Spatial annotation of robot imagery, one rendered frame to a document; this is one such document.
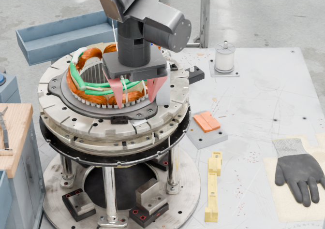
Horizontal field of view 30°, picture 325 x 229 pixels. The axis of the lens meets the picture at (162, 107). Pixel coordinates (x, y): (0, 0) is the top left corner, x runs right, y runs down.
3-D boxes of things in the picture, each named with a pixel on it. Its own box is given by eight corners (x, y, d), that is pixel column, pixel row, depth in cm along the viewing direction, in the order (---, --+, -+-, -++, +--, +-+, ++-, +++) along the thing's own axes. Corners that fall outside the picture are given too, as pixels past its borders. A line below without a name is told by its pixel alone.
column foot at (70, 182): (77, 169, 150) (76, 167, 150) (71, 189, 145) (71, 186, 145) (65, 169, 150) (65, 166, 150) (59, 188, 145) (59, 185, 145)
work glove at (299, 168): (337, 207, 143) (338, 201, 141) (280, 208, 142) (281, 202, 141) (315, 139, 161) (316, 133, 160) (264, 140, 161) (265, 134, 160)
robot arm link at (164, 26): (127, -45, 97) (96, -8, 93) (187, -25, 91) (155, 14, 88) (144, 7, 106) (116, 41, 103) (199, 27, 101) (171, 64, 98)
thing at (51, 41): (113, 93, 178) (107, 8, 160) (127, 115, 170) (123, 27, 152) (31, 117, 170) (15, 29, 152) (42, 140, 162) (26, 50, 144)
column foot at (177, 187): (166, 194, 144) (166, 191, 143) (168, 174, 149) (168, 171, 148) (178, 194, 143) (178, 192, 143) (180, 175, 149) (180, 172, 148)
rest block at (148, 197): (136, 206, 138) (135, 190, 135) (153, 193, 141) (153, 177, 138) (149, 216, 136) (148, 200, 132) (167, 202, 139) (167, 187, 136)
